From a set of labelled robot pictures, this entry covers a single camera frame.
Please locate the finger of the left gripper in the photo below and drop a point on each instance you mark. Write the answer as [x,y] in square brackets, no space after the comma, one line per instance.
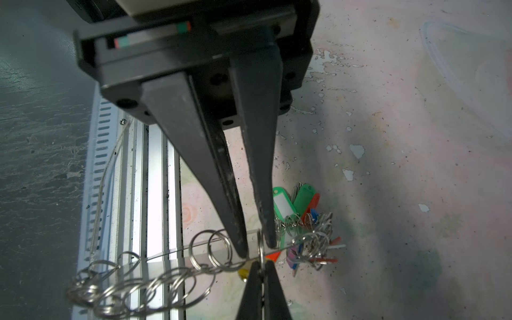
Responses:
[256,83]
[199,140]

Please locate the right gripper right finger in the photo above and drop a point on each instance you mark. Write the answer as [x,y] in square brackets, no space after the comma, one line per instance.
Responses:
[274,302]

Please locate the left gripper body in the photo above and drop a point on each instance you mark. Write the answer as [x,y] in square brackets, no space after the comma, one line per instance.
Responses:
[198,38]

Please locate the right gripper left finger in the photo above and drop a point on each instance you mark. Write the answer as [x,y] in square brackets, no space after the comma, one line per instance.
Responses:
[251,306]

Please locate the bunch of coloured key tags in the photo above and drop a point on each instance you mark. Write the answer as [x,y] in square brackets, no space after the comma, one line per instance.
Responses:
[304,234]

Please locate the large keyring with chain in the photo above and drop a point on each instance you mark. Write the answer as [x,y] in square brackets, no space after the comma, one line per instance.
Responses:
[124,290]

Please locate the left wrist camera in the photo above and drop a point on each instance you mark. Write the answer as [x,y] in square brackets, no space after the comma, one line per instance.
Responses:
[139,7]

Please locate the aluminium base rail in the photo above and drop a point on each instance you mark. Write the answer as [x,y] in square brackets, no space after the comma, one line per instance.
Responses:
[131,194]

